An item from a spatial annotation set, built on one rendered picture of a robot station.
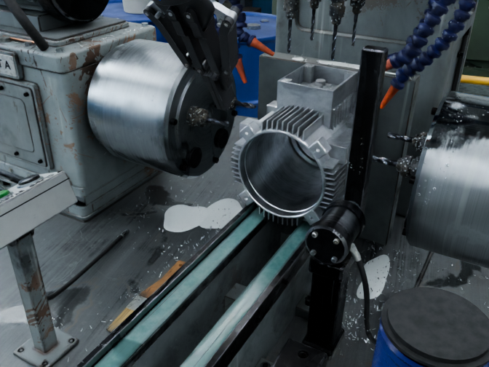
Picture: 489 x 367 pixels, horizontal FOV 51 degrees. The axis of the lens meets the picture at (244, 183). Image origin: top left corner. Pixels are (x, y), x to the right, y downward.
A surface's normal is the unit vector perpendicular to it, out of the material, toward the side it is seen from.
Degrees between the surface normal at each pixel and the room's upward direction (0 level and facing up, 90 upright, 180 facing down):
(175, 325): 90
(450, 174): 65
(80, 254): 0
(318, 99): 90
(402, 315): 0
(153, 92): 54
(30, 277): 90
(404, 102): 90
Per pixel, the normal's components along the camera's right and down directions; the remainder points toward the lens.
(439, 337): 0.01, -0.87
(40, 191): 0.82, -0.07
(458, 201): -0.48, 0.28
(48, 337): 0.87, 0.25
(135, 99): -0.43, -0.04
